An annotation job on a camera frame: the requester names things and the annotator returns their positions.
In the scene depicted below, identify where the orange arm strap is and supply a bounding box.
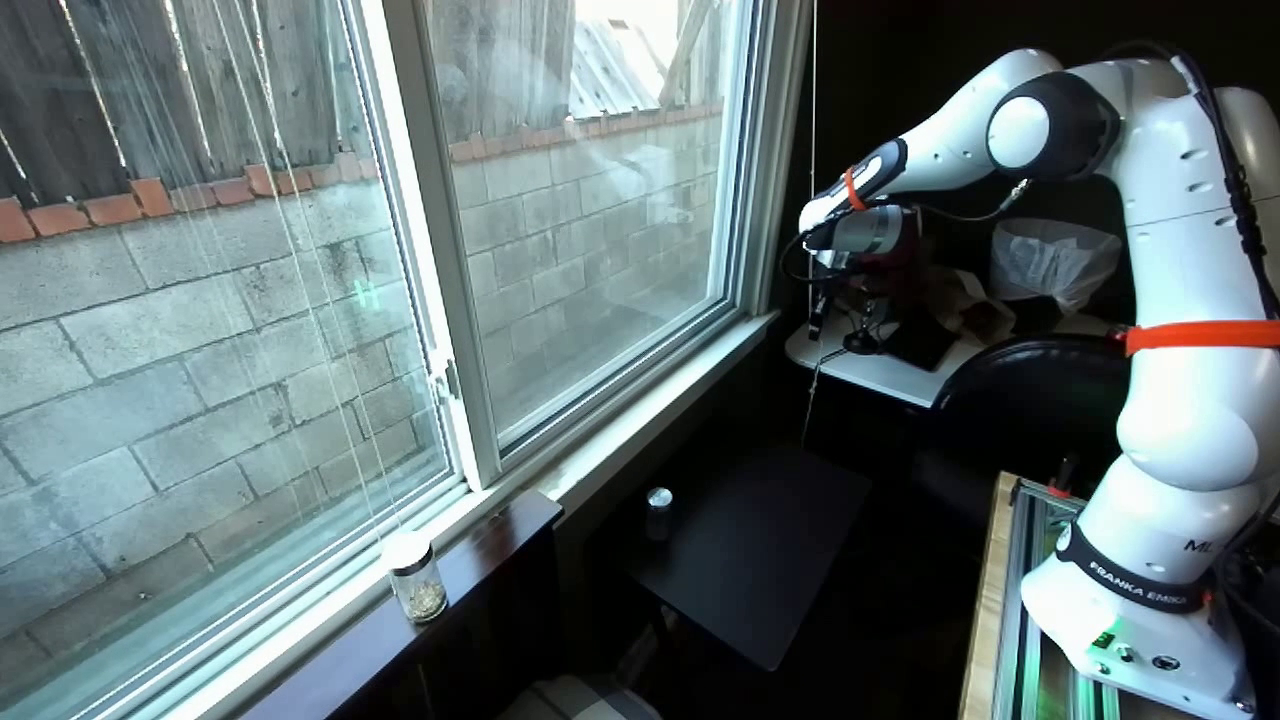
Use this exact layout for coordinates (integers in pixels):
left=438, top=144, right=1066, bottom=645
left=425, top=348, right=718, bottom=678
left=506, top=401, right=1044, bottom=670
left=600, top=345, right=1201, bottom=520
left=1122, top=315, right=1280, bottom=361

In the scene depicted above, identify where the glass jar white lid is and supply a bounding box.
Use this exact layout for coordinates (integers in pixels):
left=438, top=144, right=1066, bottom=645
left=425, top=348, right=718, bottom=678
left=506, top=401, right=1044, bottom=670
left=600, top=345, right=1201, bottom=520
left=379, top=533, right=452, bottom=634

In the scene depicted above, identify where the thin white blinds cord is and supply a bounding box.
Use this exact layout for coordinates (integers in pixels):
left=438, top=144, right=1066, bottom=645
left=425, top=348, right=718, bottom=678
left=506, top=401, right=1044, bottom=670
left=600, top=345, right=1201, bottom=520
left=802, top=0, right=823, bottom=448

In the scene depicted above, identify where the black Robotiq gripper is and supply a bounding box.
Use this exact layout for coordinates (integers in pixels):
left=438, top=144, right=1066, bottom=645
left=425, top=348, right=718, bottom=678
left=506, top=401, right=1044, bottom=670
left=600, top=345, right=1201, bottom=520
left=813, top=202, right=922, bottom=319

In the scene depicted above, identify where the silver drink can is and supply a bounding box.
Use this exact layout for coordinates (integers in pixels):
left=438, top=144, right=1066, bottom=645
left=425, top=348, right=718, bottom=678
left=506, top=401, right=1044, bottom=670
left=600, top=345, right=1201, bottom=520
left=646, top=483, right=680, bottom=547

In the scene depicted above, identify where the black side table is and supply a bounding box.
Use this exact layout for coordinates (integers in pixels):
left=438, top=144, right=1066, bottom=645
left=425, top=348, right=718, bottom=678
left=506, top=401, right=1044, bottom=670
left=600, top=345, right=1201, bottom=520
left=616, top=446, right=878, bottom=678

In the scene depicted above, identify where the white desk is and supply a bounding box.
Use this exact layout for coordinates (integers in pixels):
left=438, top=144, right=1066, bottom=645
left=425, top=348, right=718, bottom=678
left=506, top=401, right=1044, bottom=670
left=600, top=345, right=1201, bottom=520
left=780, top=314, right=993, bottom=411

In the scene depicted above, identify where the black pouch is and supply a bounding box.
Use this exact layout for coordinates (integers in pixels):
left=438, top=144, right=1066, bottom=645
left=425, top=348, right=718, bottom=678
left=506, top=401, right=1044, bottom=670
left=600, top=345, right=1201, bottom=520
left=851, top=315, right=959, bottom=376

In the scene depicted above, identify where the wooden robot mounting table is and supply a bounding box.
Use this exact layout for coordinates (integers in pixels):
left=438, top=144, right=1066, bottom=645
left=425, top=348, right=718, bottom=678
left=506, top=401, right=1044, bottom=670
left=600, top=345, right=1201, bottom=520
left=959, top=471, right=1205, bottom=720

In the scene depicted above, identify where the white plastic bag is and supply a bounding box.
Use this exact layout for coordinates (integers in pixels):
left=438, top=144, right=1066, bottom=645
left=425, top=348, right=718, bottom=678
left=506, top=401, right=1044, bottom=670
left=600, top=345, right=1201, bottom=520
left=988, top=217, right=1130, bottom=315

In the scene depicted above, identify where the black office chair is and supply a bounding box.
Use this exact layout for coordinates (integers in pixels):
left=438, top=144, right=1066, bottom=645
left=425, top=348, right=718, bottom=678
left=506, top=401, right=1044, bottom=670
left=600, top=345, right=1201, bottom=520
left=930, top=332, right=1139, bottom=528

